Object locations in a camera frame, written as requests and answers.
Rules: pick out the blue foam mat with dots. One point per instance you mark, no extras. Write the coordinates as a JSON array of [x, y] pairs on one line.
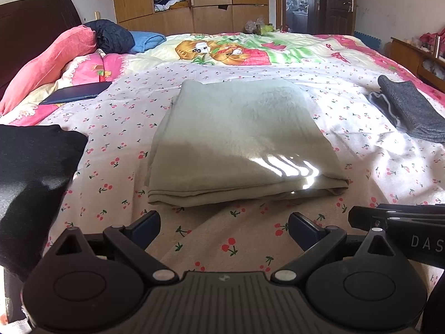
[[368, 40]]

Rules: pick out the dark wooden headboard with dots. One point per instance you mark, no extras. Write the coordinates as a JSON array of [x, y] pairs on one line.
[[34, 17]]

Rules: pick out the clear plastic bag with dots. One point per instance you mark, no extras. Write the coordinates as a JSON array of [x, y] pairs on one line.
[[259, 26]]

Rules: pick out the pink pillow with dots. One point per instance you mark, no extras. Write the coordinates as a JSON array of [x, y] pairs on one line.
[[45, 62]]

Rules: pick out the dark quilted cloth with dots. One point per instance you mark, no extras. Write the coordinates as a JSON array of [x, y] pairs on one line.
[[111, 36]]

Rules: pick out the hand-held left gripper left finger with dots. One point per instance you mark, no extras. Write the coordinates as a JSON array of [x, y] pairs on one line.
[[147, 226]]

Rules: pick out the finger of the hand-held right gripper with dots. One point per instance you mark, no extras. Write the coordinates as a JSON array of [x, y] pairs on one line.
[[365, 217]]

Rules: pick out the beige pants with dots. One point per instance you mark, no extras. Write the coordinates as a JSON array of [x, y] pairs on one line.
[[243, 128]]

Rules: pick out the black cloth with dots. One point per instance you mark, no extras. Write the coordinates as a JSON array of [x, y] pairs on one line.
[[27, 181]]

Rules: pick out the wooden side table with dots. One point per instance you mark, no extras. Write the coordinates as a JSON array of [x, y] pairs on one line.
[[406, 52]]

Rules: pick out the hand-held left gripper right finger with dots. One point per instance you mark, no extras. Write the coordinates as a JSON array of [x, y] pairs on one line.
[[302, 228]]

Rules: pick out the pile of clothes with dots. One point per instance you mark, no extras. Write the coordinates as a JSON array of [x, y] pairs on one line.
[[170, 0]]

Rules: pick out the dark wooden door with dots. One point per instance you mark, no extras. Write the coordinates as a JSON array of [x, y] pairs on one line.
[[339, 3]]

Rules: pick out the blue cloth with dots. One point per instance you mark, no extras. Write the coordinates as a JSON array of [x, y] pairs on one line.
[[147, 41]]

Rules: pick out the grey checked pants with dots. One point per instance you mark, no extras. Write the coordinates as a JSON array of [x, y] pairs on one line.
[[406, 108]]

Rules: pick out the dark tablet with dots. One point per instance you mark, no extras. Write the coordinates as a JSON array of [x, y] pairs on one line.
[[76, 94]]

